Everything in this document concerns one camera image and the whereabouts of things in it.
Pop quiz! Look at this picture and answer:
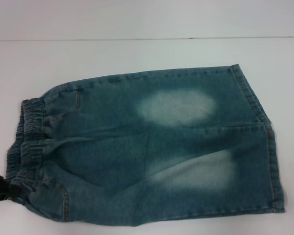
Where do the blue denim shorts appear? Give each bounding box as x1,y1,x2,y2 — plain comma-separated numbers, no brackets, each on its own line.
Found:
6,64,285,227

